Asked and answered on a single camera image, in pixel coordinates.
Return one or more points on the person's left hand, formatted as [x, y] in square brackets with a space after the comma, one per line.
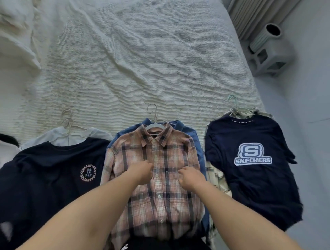
[141, 173]

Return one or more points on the person's right hand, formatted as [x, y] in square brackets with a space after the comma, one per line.
[192, 177]

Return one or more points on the blue denim shirt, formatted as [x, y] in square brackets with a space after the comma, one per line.
[198, 144]

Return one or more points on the beige curtain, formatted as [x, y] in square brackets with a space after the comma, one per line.
[257, 15]

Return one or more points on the white plastic stool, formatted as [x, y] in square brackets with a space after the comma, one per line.
[278, 59]

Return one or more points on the light green hanger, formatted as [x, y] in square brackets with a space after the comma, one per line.
[236, 103]

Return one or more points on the bed with white bedspread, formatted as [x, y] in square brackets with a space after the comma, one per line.
[141, 64]

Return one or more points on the white zip polo shirt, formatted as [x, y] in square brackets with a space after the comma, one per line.
[56, 136]

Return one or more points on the cream plaid shirt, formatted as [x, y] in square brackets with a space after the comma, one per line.
[217, 177]

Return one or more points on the person's black shorts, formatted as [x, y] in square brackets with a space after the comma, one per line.
[167, 243]

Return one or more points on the white cylindrical bin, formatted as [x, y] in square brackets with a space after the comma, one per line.
[265, 36]

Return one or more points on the pale pink hanger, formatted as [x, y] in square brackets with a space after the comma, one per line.
[154, 107]

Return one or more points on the pink plaid shirt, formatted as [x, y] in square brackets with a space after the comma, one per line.
[165, 201]

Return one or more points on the person's left forearm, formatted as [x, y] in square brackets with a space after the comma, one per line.
[82, 219]

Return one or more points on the white plastic hanger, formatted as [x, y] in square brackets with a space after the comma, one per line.
[154, 126]

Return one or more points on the grey sweater red stitching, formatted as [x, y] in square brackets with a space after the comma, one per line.
[7, 154]

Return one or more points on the navy Skechers tee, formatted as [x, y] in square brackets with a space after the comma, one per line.
[257, 195]

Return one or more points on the person's right forearm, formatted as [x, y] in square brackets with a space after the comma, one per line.
[245, 224]

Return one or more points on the navy Vacation logo t-shirt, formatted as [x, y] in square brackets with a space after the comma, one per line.
[46, 180]

